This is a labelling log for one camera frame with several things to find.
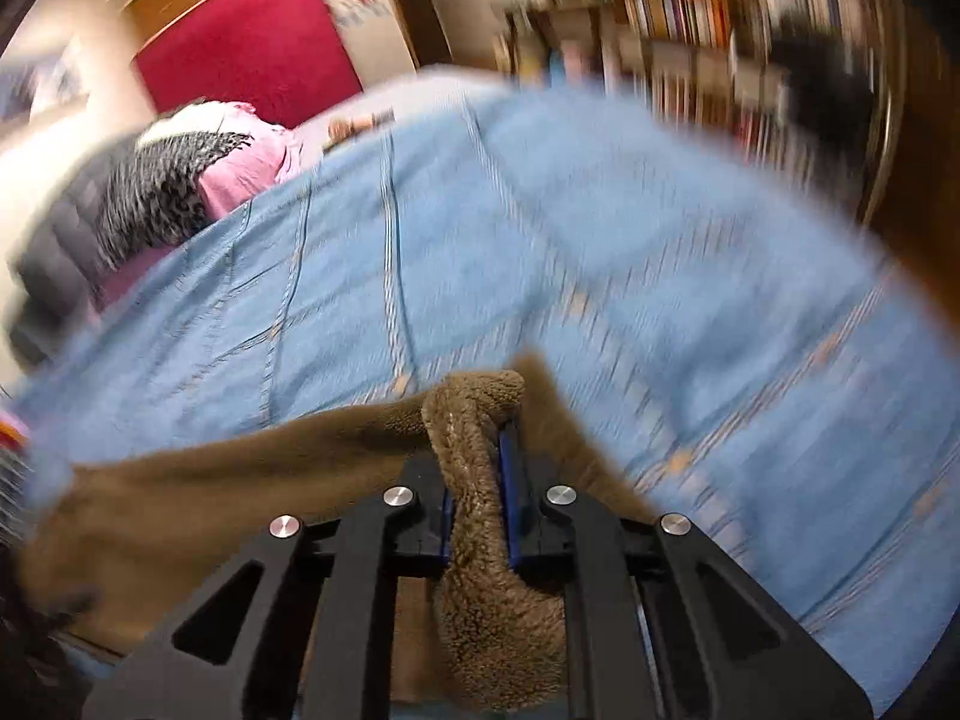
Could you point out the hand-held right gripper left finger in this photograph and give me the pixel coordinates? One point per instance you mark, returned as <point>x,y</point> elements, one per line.
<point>447,536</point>

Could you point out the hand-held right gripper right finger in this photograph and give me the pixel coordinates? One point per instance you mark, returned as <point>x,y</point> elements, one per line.
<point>511,499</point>

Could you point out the brown fleece towel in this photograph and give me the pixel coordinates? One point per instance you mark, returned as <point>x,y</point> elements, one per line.
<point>225,465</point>

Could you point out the blue patterned blanket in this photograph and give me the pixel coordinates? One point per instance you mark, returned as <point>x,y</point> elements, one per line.
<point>600,240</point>

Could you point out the small brown object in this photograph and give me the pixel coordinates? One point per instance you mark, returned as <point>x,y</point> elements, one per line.
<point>358,124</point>

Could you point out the pink pillow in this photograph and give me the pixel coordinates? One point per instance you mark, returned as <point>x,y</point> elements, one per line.
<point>247,172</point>

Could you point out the leopard print cloth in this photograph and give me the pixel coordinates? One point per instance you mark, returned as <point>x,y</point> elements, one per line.
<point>150,195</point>

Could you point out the dark quilted cushion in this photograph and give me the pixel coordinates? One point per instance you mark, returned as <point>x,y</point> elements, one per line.
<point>52,255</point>

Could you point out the black chair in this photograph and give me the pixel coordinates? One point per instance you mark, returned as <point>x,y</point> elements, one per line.
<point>825,97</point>

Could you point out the bookshelf with books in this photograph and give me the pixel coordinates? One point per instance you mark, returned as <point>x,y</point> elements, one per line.
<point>675,7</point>

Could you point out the wall stickers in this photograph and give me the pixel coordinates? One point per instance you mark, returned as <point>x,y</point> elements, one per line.
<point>360,7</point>

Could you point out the red wall panel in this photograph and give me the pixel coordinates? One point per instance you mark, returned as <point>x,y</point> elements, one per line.
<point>247,37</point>

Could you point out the wall poster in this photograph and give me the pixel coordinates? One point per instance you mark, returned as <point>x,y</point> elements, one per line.
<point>45,82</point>

